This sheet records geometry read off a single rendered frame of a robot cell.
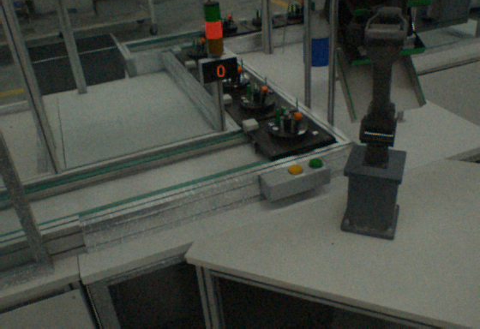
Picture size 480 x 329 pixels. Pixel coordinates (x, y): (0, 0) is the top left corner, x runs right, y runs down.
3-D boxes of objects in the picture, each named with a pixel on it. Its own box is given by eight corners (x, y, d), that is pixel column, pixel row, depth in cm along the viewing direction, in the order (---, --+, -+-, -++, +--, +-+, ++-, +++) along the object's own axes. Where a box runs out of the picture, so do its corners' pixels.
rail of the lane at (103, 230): (357, 170, 151) (359, 142, 146) (88, 254, 125) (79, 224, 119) (348, 163, 156) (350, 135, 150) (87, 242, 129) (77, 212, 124)
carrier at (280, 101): (299, 114, 171) (298, 83, 165) (241, 128, 164) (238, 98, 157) (271, 92, 191) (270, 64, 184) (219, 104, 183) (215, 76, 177)
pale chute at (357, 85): (386, 117, 155) (392, 113, 151) (351, 123, 153) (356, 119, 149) (364, 45, 162) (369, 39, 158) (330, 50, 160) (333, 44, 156)
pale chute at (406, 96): (420, 108, 160) (427, 103, 156) (387, 113, 158) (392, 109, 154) (398, 38, 167) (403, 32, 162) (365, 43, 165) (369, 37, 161)
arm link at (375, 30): (401, 35, 91) (405, 17, 95) (365, 33, 94) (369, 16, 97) (393, 140, 115) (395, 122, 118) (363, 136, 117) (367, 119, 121)
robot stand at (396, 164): (393, 241, 121) (401, 180, 111) (339, 230, 126) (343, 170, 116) (399, 208, 132) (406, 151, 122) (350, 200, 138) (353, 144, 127)
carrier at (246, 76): (271, 92, 191) (270, 63, 185) (218, 104, 184) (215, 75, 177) (249, 74, 210) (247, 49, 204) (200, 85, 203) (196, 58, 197)
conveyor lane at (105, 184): (335, 165, 155) (336, 140, 150) (87, 241, 130) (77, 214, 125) (296, 131, 178) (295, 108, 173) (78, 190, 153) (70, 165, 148)
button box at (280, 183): (331, 183, 139) (331, 166, 136) (270, 202, 133) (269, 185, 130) (319, 172, 145) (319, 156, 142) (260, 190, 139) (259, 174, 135)
